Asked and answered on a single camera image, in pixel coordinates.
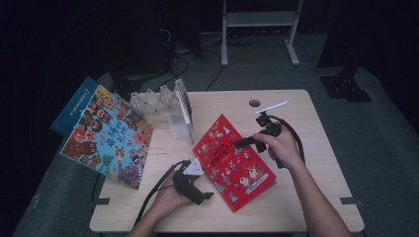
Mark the clear folding book rack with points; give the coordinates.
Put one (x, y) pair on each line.
(154, 100)

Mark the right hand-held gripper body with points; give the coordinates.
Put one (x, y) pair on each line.
(271, 130)

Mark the colourful animal picture book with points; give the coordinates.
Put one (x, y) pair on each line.
(108, 138)

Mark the person's right hand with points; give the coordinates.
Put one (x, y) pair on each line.
(285, 149)

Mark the dark tape strip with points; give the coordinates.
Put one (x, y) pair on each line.
(100, 201)

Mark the dark stand base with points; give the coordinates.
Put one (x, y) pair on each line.
(346, 87)

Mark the red picture book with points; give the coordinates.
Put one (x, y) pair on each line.
(237, 171)

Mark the white metal stand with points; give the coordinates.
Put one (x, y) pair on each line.
(260, 18)

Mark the dark blue book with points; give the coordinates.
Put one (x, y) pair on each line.
(74, 108)

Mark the dark equipment stand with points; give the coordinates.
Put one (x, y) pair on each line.
(131, 70)

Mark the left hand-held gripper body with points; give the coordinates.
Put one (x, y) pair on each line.
(184, 184)

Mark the white caterpillar picture book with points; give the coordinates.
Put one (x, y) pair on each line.
(185, 110)

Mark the person's left hand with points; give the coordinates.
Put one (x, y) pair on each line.
(168, 200)

